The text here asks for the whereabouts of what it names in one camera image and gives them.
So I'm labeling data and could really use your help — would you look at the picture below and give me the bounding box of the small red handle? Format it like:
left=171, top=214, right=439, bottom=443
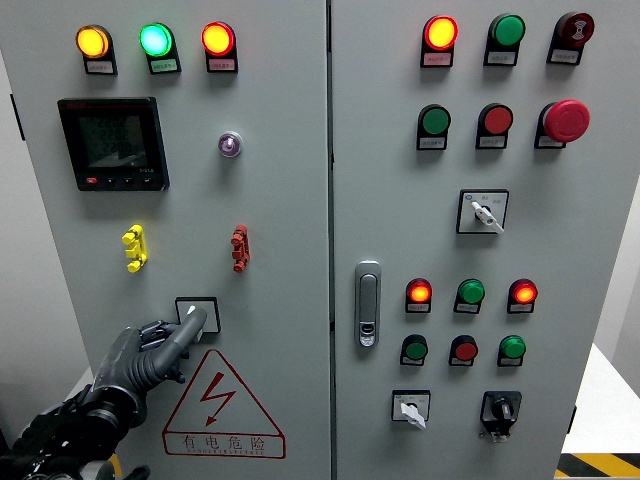
left=230, top=224, right=251, bottom=274

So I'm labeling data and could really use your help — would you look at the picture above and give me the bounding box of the large red stop button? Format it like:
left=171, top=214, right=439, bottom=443
left=539, top=99, right=592, bottom=144

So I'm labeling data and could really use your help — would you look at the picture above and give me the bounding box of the white round lamp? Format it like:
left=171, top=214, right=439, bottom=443
left=217, top=130, right=245, bottom=159

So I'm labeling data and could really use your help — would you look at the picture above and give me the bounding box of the medium white-handled turn switch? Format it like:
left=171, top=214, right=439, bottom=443
left=174, top=296, right=222, bottom=344

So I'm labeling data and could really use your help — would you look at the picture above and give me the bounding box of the small red round lamp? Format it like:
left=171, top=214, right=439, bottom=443
left=406, top=278, right=433, bottom=305
left=508, top=278, right=539, bottom=305

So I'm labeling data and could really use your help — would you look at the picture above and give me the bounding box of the large green push button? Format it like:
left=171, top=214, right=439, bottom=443
left=419, top=104, right=452, bottom=137

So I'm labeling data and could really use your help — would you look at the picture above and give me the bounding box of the pale grey cabinet door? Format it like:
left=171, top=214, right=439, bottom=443
left=0, top=0, right=333, bottom=480
left=330, top=0, right=640, bottom=480

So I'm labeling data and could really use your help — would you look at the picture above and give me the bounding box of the large red round lamp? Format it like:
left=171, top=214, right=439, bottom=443
left=201, top=21, right=237, bottom=57
left=423, top=15, right=460, bottom=52

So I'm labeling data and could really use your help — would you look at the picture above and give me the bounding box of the large yellow round lamp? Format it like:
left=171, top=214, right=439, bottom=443
left=75, top=24, right=111, bottom=60

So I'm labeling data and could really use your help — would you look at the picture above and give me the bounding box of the large white-handled turn switch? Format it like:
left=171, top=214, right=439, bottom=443
left=455, top=188, right=510, bottom=235

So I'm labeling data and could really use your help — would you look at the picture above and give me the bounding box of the small green push button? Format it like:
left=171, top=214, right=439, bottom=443
left=402, top=334, right=430, bottom=362

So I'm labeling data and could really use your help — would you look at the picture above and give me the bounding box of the black-handled turn switch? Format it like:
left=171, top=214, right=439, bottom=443
left=479, top=390, right=523, bottom=444

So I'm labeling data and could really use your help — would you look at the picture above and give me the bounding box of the dark red buzzer lamp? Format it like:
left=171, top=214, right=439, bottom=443
left=556, top=12, right=596, bottom=49

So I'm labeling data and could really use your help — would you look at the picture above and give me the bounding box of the black display meter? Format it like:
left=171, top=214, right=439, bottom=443
left=57, top=97, right=171, bottom=192

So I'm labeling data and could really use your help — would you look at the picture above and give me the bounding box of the small green round lamp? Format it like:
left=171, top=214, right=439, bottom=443
left=499, top=334, right=527, bottom=361
left=457, top=278, right=486, bottom=305

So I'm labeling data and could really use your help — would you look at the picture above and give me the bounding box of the red warning triangle sticker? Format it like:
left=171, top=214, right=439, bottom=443
left=162, top=348, right=287, bottom=460

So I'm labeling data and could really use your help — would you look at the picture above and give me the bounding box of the small white-handled turn switch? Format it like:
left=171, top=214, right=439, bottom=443
left=391, top=389, right=432, bottom=430

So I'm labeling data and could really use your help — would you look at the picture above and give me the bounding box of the dark green round lamp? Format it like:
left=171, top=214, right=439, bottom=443
left=489, top=13, right=527, bottom=49

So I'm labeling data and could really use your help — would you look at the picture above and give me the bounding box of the bright green round lamp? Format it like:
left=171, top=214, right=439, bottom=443
left=139, top=22, right=175, bottom=58

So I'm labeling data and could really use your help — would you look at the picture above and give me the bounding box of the small red push button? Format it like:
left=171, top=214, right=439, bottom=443
left=450, top=334, right=480, bottom=363

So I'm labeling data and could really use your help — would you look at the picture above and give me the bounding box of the silver door lock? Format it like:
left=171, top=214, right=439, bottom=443
left=354, top=259, right=383, bottom=349

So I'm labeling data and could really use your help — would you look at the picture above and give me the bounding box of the large red push button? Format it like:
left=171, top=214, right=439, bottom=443
left=478, top=103, right=514, bottom=137

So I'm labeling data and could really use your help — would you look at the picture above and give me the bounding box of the small yellow handle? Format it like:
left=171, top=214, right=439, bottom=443
left=121, top=224, right=149, bottom=274

